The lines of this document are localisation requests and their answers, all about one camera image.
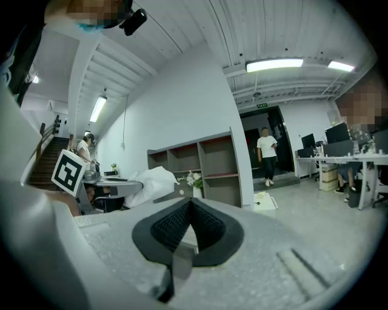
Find grey wooden shelf desk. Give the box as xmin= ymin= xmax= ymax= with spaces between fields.
xmin=147 ymin=127 xmax=243 ymax=209

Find long ceiling light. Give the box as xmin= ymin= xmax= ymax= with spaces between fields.
xmin=245 ymin=58 xmax=304 ymax=73
xmin=89 ymin=94 xmax=108 ymax=123
xmin=327 ymin=60 xmax=355 ymax=73

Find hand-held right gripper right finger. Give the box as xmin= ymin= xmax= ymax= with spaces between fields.
xmin=174 ymin=197 xmax=361 ymax=310

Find black patterned shirt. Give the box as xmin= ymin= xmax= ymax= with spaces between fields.
xmin=0 ymin=24 xmax=46 ymax=104

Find dark wooden staircase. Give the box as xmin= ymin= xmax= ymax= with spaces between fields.
xmin=27 ymin=122 xmax=73 ymax=186

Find black head-mounted camera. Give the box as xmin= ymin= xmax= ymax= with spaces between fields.
xmin=119 ymin=8 xmax=149 ymax=36

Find white office desk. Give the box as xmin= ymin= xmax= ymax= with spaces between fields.
xmin=295 ymin=150 xmax=388 ymax=210

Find dark grey waste bin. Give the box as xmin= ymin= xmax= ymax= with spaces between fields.
xmin=347 ymin=186 xmax=362 ymax=208

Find teal face mask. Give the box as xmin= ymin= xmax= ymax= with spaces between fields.
xmin=74 ymin=20 xmax=104 ymax=35

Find white vase with flowers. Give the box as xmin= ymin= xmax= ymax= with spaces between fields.
xmin=177 ymin=171 xmax=203 ymax=199

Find black double door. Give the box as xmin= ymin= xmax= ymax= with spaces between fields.
xmin=239 ymin=105 xmax=295 ymax=180

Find white tissues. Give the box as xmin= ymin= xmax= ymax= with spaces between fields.
xmin=125 ymin=165 xmax=180 ymax=209

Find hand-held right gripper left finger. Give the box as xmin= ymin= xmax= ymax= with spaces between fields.
xmin=74 ymin=197 xmax=195 ymax=301

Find person's head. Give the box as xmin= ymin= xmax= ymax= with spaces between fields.
xmin=44 ymin=0 xmax=134 ymax=31

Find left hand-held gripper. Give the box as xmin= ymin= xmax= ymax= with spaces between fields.
xmin=50 ymin=148 xmax=144 ymax=214

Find stacked cardboard boxes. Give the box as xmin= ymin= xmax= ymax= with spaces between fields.
xmin=321 ymin=167 xmax=340 ymax=192

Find white floor tray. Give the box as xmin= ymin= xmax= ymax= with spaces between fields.
xmin=253 ymin=191 xmax=279 ymax=211

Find large black computer monitor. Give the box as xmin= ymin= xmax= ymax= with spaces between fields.
xmin=324 ymin=122 xmax=352 ymax=145

